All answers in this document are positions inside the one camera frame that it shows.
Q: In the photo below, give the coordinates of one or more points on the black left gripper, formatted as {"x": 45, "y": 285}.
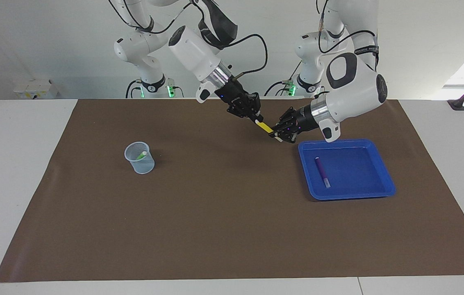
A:
{"x": 299, "y": 121}

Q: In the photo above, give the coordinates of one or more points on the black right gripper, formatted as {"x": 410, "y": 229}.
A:
{"x": 238, "y": 100}

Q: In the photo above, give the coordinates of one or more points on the yellow pen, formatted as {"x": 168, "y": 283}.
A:
{"x": 265, "y": 127}

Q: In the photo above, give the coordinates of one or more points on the purple pen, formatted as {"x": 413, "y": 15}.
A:
{"x": 320, "y": 168}

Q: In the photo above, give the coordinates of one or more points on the green pen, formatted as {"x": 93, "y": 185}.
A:
{"x": 141, "y": 155}

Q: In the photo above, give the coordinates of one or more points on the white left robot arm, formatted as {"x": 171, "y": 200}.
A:
{"x": 359, "y": 90}

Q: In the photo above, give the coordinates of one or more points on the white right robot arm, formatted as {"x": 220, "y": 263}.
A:
{"x": 193, "y": 49}

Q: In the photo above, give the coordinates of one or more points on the blue plastic tray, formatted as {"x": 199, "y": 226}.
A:
{"x": 363, "y": 176}

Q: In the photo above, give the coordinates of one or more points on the brown table mat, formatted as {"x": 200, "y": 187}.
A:
{"x": 232, "y": 229}

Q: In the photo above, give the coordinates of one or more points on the translucent mesh pen cup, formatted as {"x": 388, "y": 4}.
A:
{"x": 144, "y": 166}

